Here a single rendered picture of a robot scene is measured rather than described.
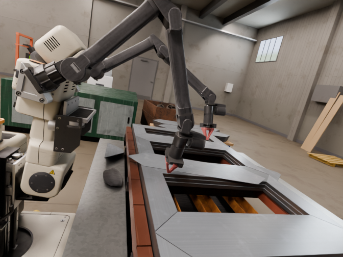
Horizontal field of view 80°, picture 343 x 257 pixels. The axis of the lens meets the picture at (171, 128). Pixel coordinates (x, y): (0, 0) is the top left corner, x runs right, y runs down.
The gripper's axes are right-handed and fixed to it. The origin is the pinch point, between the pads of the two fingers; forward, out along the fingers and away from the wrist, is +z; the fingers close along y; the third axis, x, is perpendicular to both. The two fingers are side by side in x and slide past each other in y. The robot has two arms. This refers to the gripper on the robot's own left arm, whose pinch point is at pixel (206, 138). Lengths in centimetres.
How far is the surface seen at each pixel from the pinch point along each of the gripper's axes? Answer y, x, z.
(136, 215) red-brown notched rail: -45, 46, 24
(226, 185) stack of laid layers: -23.5, -0.4, 21.3
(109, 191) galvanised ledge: -6, 54, 28
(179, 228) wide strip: -56, 35, 23
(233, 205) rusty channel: -17.2, -9.3, 34.0
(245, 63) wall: 896, -665, -395
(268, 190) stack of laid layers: -26.9, -22.3, 23.7
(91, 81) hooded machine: 502, 115, -120
